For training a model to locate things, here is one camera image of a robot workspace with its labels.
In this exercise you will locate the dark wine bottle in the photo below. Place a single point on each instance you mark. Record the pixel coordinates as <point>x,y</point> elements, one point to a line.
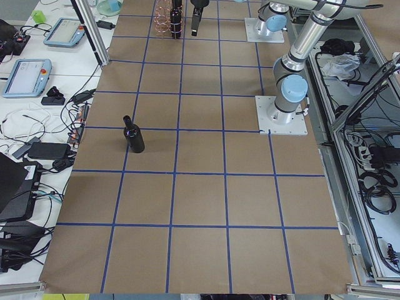
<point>176,18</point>
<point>133,135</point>

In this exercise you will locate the dark wine bottle in basket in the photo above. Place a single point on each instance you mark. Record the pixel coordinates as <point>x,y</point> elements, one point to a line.
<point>176,18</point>

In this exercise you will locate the green glass bowl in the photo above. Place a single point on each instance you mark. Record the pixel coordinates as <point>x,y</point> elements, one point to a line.
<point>109,7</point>

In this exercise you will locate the blue teach pendant upper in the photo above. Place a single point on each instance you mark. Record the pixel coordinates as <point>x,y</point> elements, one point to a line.
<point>66,33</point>

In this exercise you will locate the blue teach pendant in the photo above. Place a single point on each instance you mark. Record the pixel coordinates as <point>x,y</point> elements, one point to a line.
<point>28,78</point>
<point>66,33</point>

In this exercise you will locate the white crumpled cloth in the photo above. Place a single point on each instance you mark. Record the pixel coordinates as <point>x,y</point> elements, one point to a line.
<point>342,66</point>

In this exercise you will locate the green cube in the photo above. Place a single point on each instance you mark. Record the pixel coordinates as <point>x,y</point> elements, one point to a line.
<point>38,16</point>

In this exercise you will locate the black small device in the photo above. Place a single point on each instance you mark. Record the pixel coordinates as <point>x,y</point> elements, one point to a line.
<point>54,97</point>

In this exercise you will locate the blue teach pendant lower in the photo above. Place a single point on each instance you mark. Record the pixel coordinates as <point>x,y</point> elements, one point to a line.
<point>28,78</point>

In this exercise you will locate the black power adapter brick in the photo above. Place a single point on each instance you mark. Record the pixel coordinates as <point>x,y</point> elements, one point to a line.
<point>48,150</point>

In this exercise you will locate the black laptop computer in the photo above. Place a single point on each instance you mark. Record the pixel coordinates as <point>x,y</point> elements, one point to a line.
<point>19,182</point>

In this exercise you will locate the copper wire wine basket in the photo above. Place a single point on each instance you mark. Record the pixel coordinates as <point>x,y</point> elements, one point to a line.
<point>162,19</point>

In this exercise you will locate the aluminium frame post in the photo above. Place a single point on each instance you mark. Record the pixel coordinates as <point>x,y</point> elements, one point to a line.
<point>91,29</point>

